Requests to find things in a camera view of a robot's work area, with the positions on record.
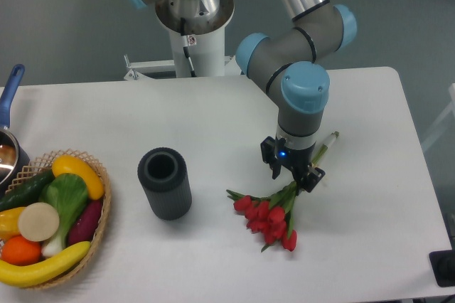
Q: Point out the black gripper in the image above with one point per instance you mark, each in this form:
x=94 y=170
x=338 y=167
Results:
x=276 y=154

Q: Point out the yellow banana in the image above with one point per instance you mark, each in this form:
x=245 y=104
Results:
x=41 y=272

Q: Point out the black device at edge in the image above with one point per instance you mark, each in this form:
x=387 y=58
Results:
x=443 y=267

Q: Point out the woven wicker basket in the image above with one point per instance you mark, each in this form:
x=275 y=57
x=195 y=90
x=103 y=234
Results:
x=44 y=163

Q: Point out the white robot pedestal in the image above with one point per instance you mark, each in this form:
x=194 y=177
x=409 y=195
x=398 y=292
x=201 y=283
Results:
x=196 y=29

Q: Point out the blue handled saucepan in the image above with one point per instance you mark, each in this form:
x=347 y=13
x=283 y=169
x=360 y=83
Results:
x=13 y=157

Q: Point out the beige round slice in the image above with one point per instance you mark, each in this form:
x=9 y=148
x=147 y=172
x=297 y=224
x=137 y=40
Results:
x=38 y=222

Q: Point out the purple sweet potato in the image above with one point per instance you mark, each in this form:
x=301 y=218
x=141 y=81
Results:
x=85 y=226

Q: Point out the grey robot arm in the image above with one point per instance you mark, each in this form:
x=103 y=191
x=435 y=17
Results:
x=285 y=68

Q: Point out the red tulip bouquet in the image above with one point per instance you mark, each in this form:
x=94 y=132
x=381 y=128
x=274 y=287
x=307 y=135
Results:
x=272 y=216

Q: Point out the yellow bell pepper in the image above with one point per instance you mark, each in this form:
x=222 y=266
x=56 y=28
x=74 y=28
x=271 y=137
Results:
x=9 y=222

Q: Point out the dark grey ribbed vase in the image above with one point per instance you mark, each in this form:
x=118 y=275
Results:
x=163 y=175

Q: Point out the dark green cucumber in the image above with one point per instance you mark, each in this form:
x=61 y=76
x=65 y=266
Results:
x=28 y=192

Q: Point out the orange fruit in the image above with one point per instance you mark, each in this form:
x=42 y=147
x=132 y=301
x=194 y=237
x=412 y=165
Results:
x=20 y=251

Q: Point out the green bok choy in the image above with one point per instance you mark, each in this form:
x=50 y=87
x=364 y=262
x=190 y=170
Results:
x=67 y=193

